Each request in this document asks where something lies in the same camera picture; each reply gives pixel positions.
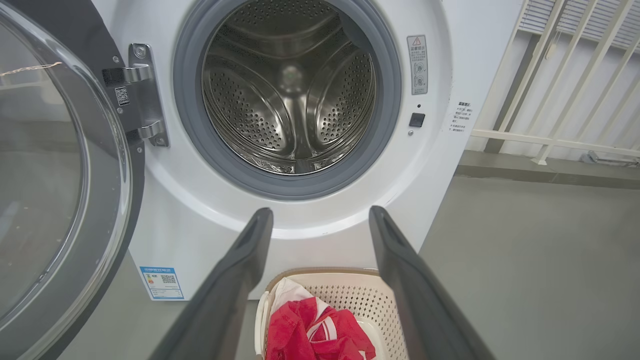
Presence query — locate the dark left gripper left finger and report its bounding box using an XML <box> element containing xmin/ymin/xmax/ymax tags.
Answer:
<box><xmin>150</xmin><ymin>207</ymin><xmax>275</xmax><ymax>360</ymax></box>

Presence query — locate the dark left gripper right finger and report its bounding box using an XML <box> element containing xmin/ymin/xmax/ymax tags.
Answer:
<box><xmin>369</xmin><ymin>205</ymin><xmax>496</xmax><ymax>360</ymax></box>

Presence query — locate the red and white garment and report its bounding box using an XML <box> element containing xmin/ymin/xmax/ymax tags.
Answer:
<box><xmin>265</xmin><ymin>277</ymin><xmax>377</xmax><ymax>360</ymax></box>

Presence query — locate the black glass washer door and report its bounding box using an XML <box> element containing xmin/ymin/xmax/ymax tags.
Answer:
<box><xmin>0</xmin><ymin>0</ymin><xmax>146</xmax><ymax>360</ymax></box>

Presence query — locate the cream basket with brown rim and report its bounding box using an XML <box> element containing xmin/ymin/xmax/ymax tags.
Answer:
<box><xmin>254</xmin><ymin>267</ymin><xmax>412</xmax><ymax>360</ymax></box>

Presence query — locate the white front-load washing machine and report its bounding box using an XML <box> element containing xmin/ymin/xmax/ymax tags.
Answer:
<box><xmin>90</xmin><ymin>0</ymin><xmax>524</xmax><ymax>302</ymax></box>

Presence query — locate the metal door hinge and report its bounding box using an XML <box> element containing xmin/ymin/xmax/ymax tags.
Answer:
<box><xmin>102</xmin><ymin>43</ymin><xmax>170</xmax><ymax>148</ymax></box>

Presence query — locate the steel perforated washer drum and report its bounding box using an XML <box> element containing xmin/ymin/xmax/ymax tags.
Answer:
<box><xmin>202</xmin><ymin>0</ymin><xmax>377</xmax><ymax>176</ymax></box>

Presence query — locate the blue energy label sticker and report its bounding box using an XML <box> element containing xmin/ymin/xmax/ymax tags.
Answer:
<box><xmin>139</xmin><ymin>266</ymin><xmax>185</xmax><ymax>301</ymax></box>

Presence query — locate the white slatted railing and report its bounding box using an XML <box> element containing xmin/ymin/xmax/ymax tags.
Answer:
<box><xmin>470</xmin><ymin>0</ymin><xmax>640</xmax><ymax>166</ymax></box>

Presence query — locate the grey warning sticker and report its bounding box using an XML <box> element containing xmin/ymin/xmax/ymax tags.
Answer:
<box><xmin>406</xmin><ymin>35</ymin><xmax>429</xmax><ymax>96</ymax></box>

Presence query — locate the white window blind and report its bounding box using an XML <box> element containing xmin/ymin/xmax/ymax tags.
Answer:
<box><xmin>519</xmin><ymin>0</ymin><xmax>640</xmax><ymax>53</ymax></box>

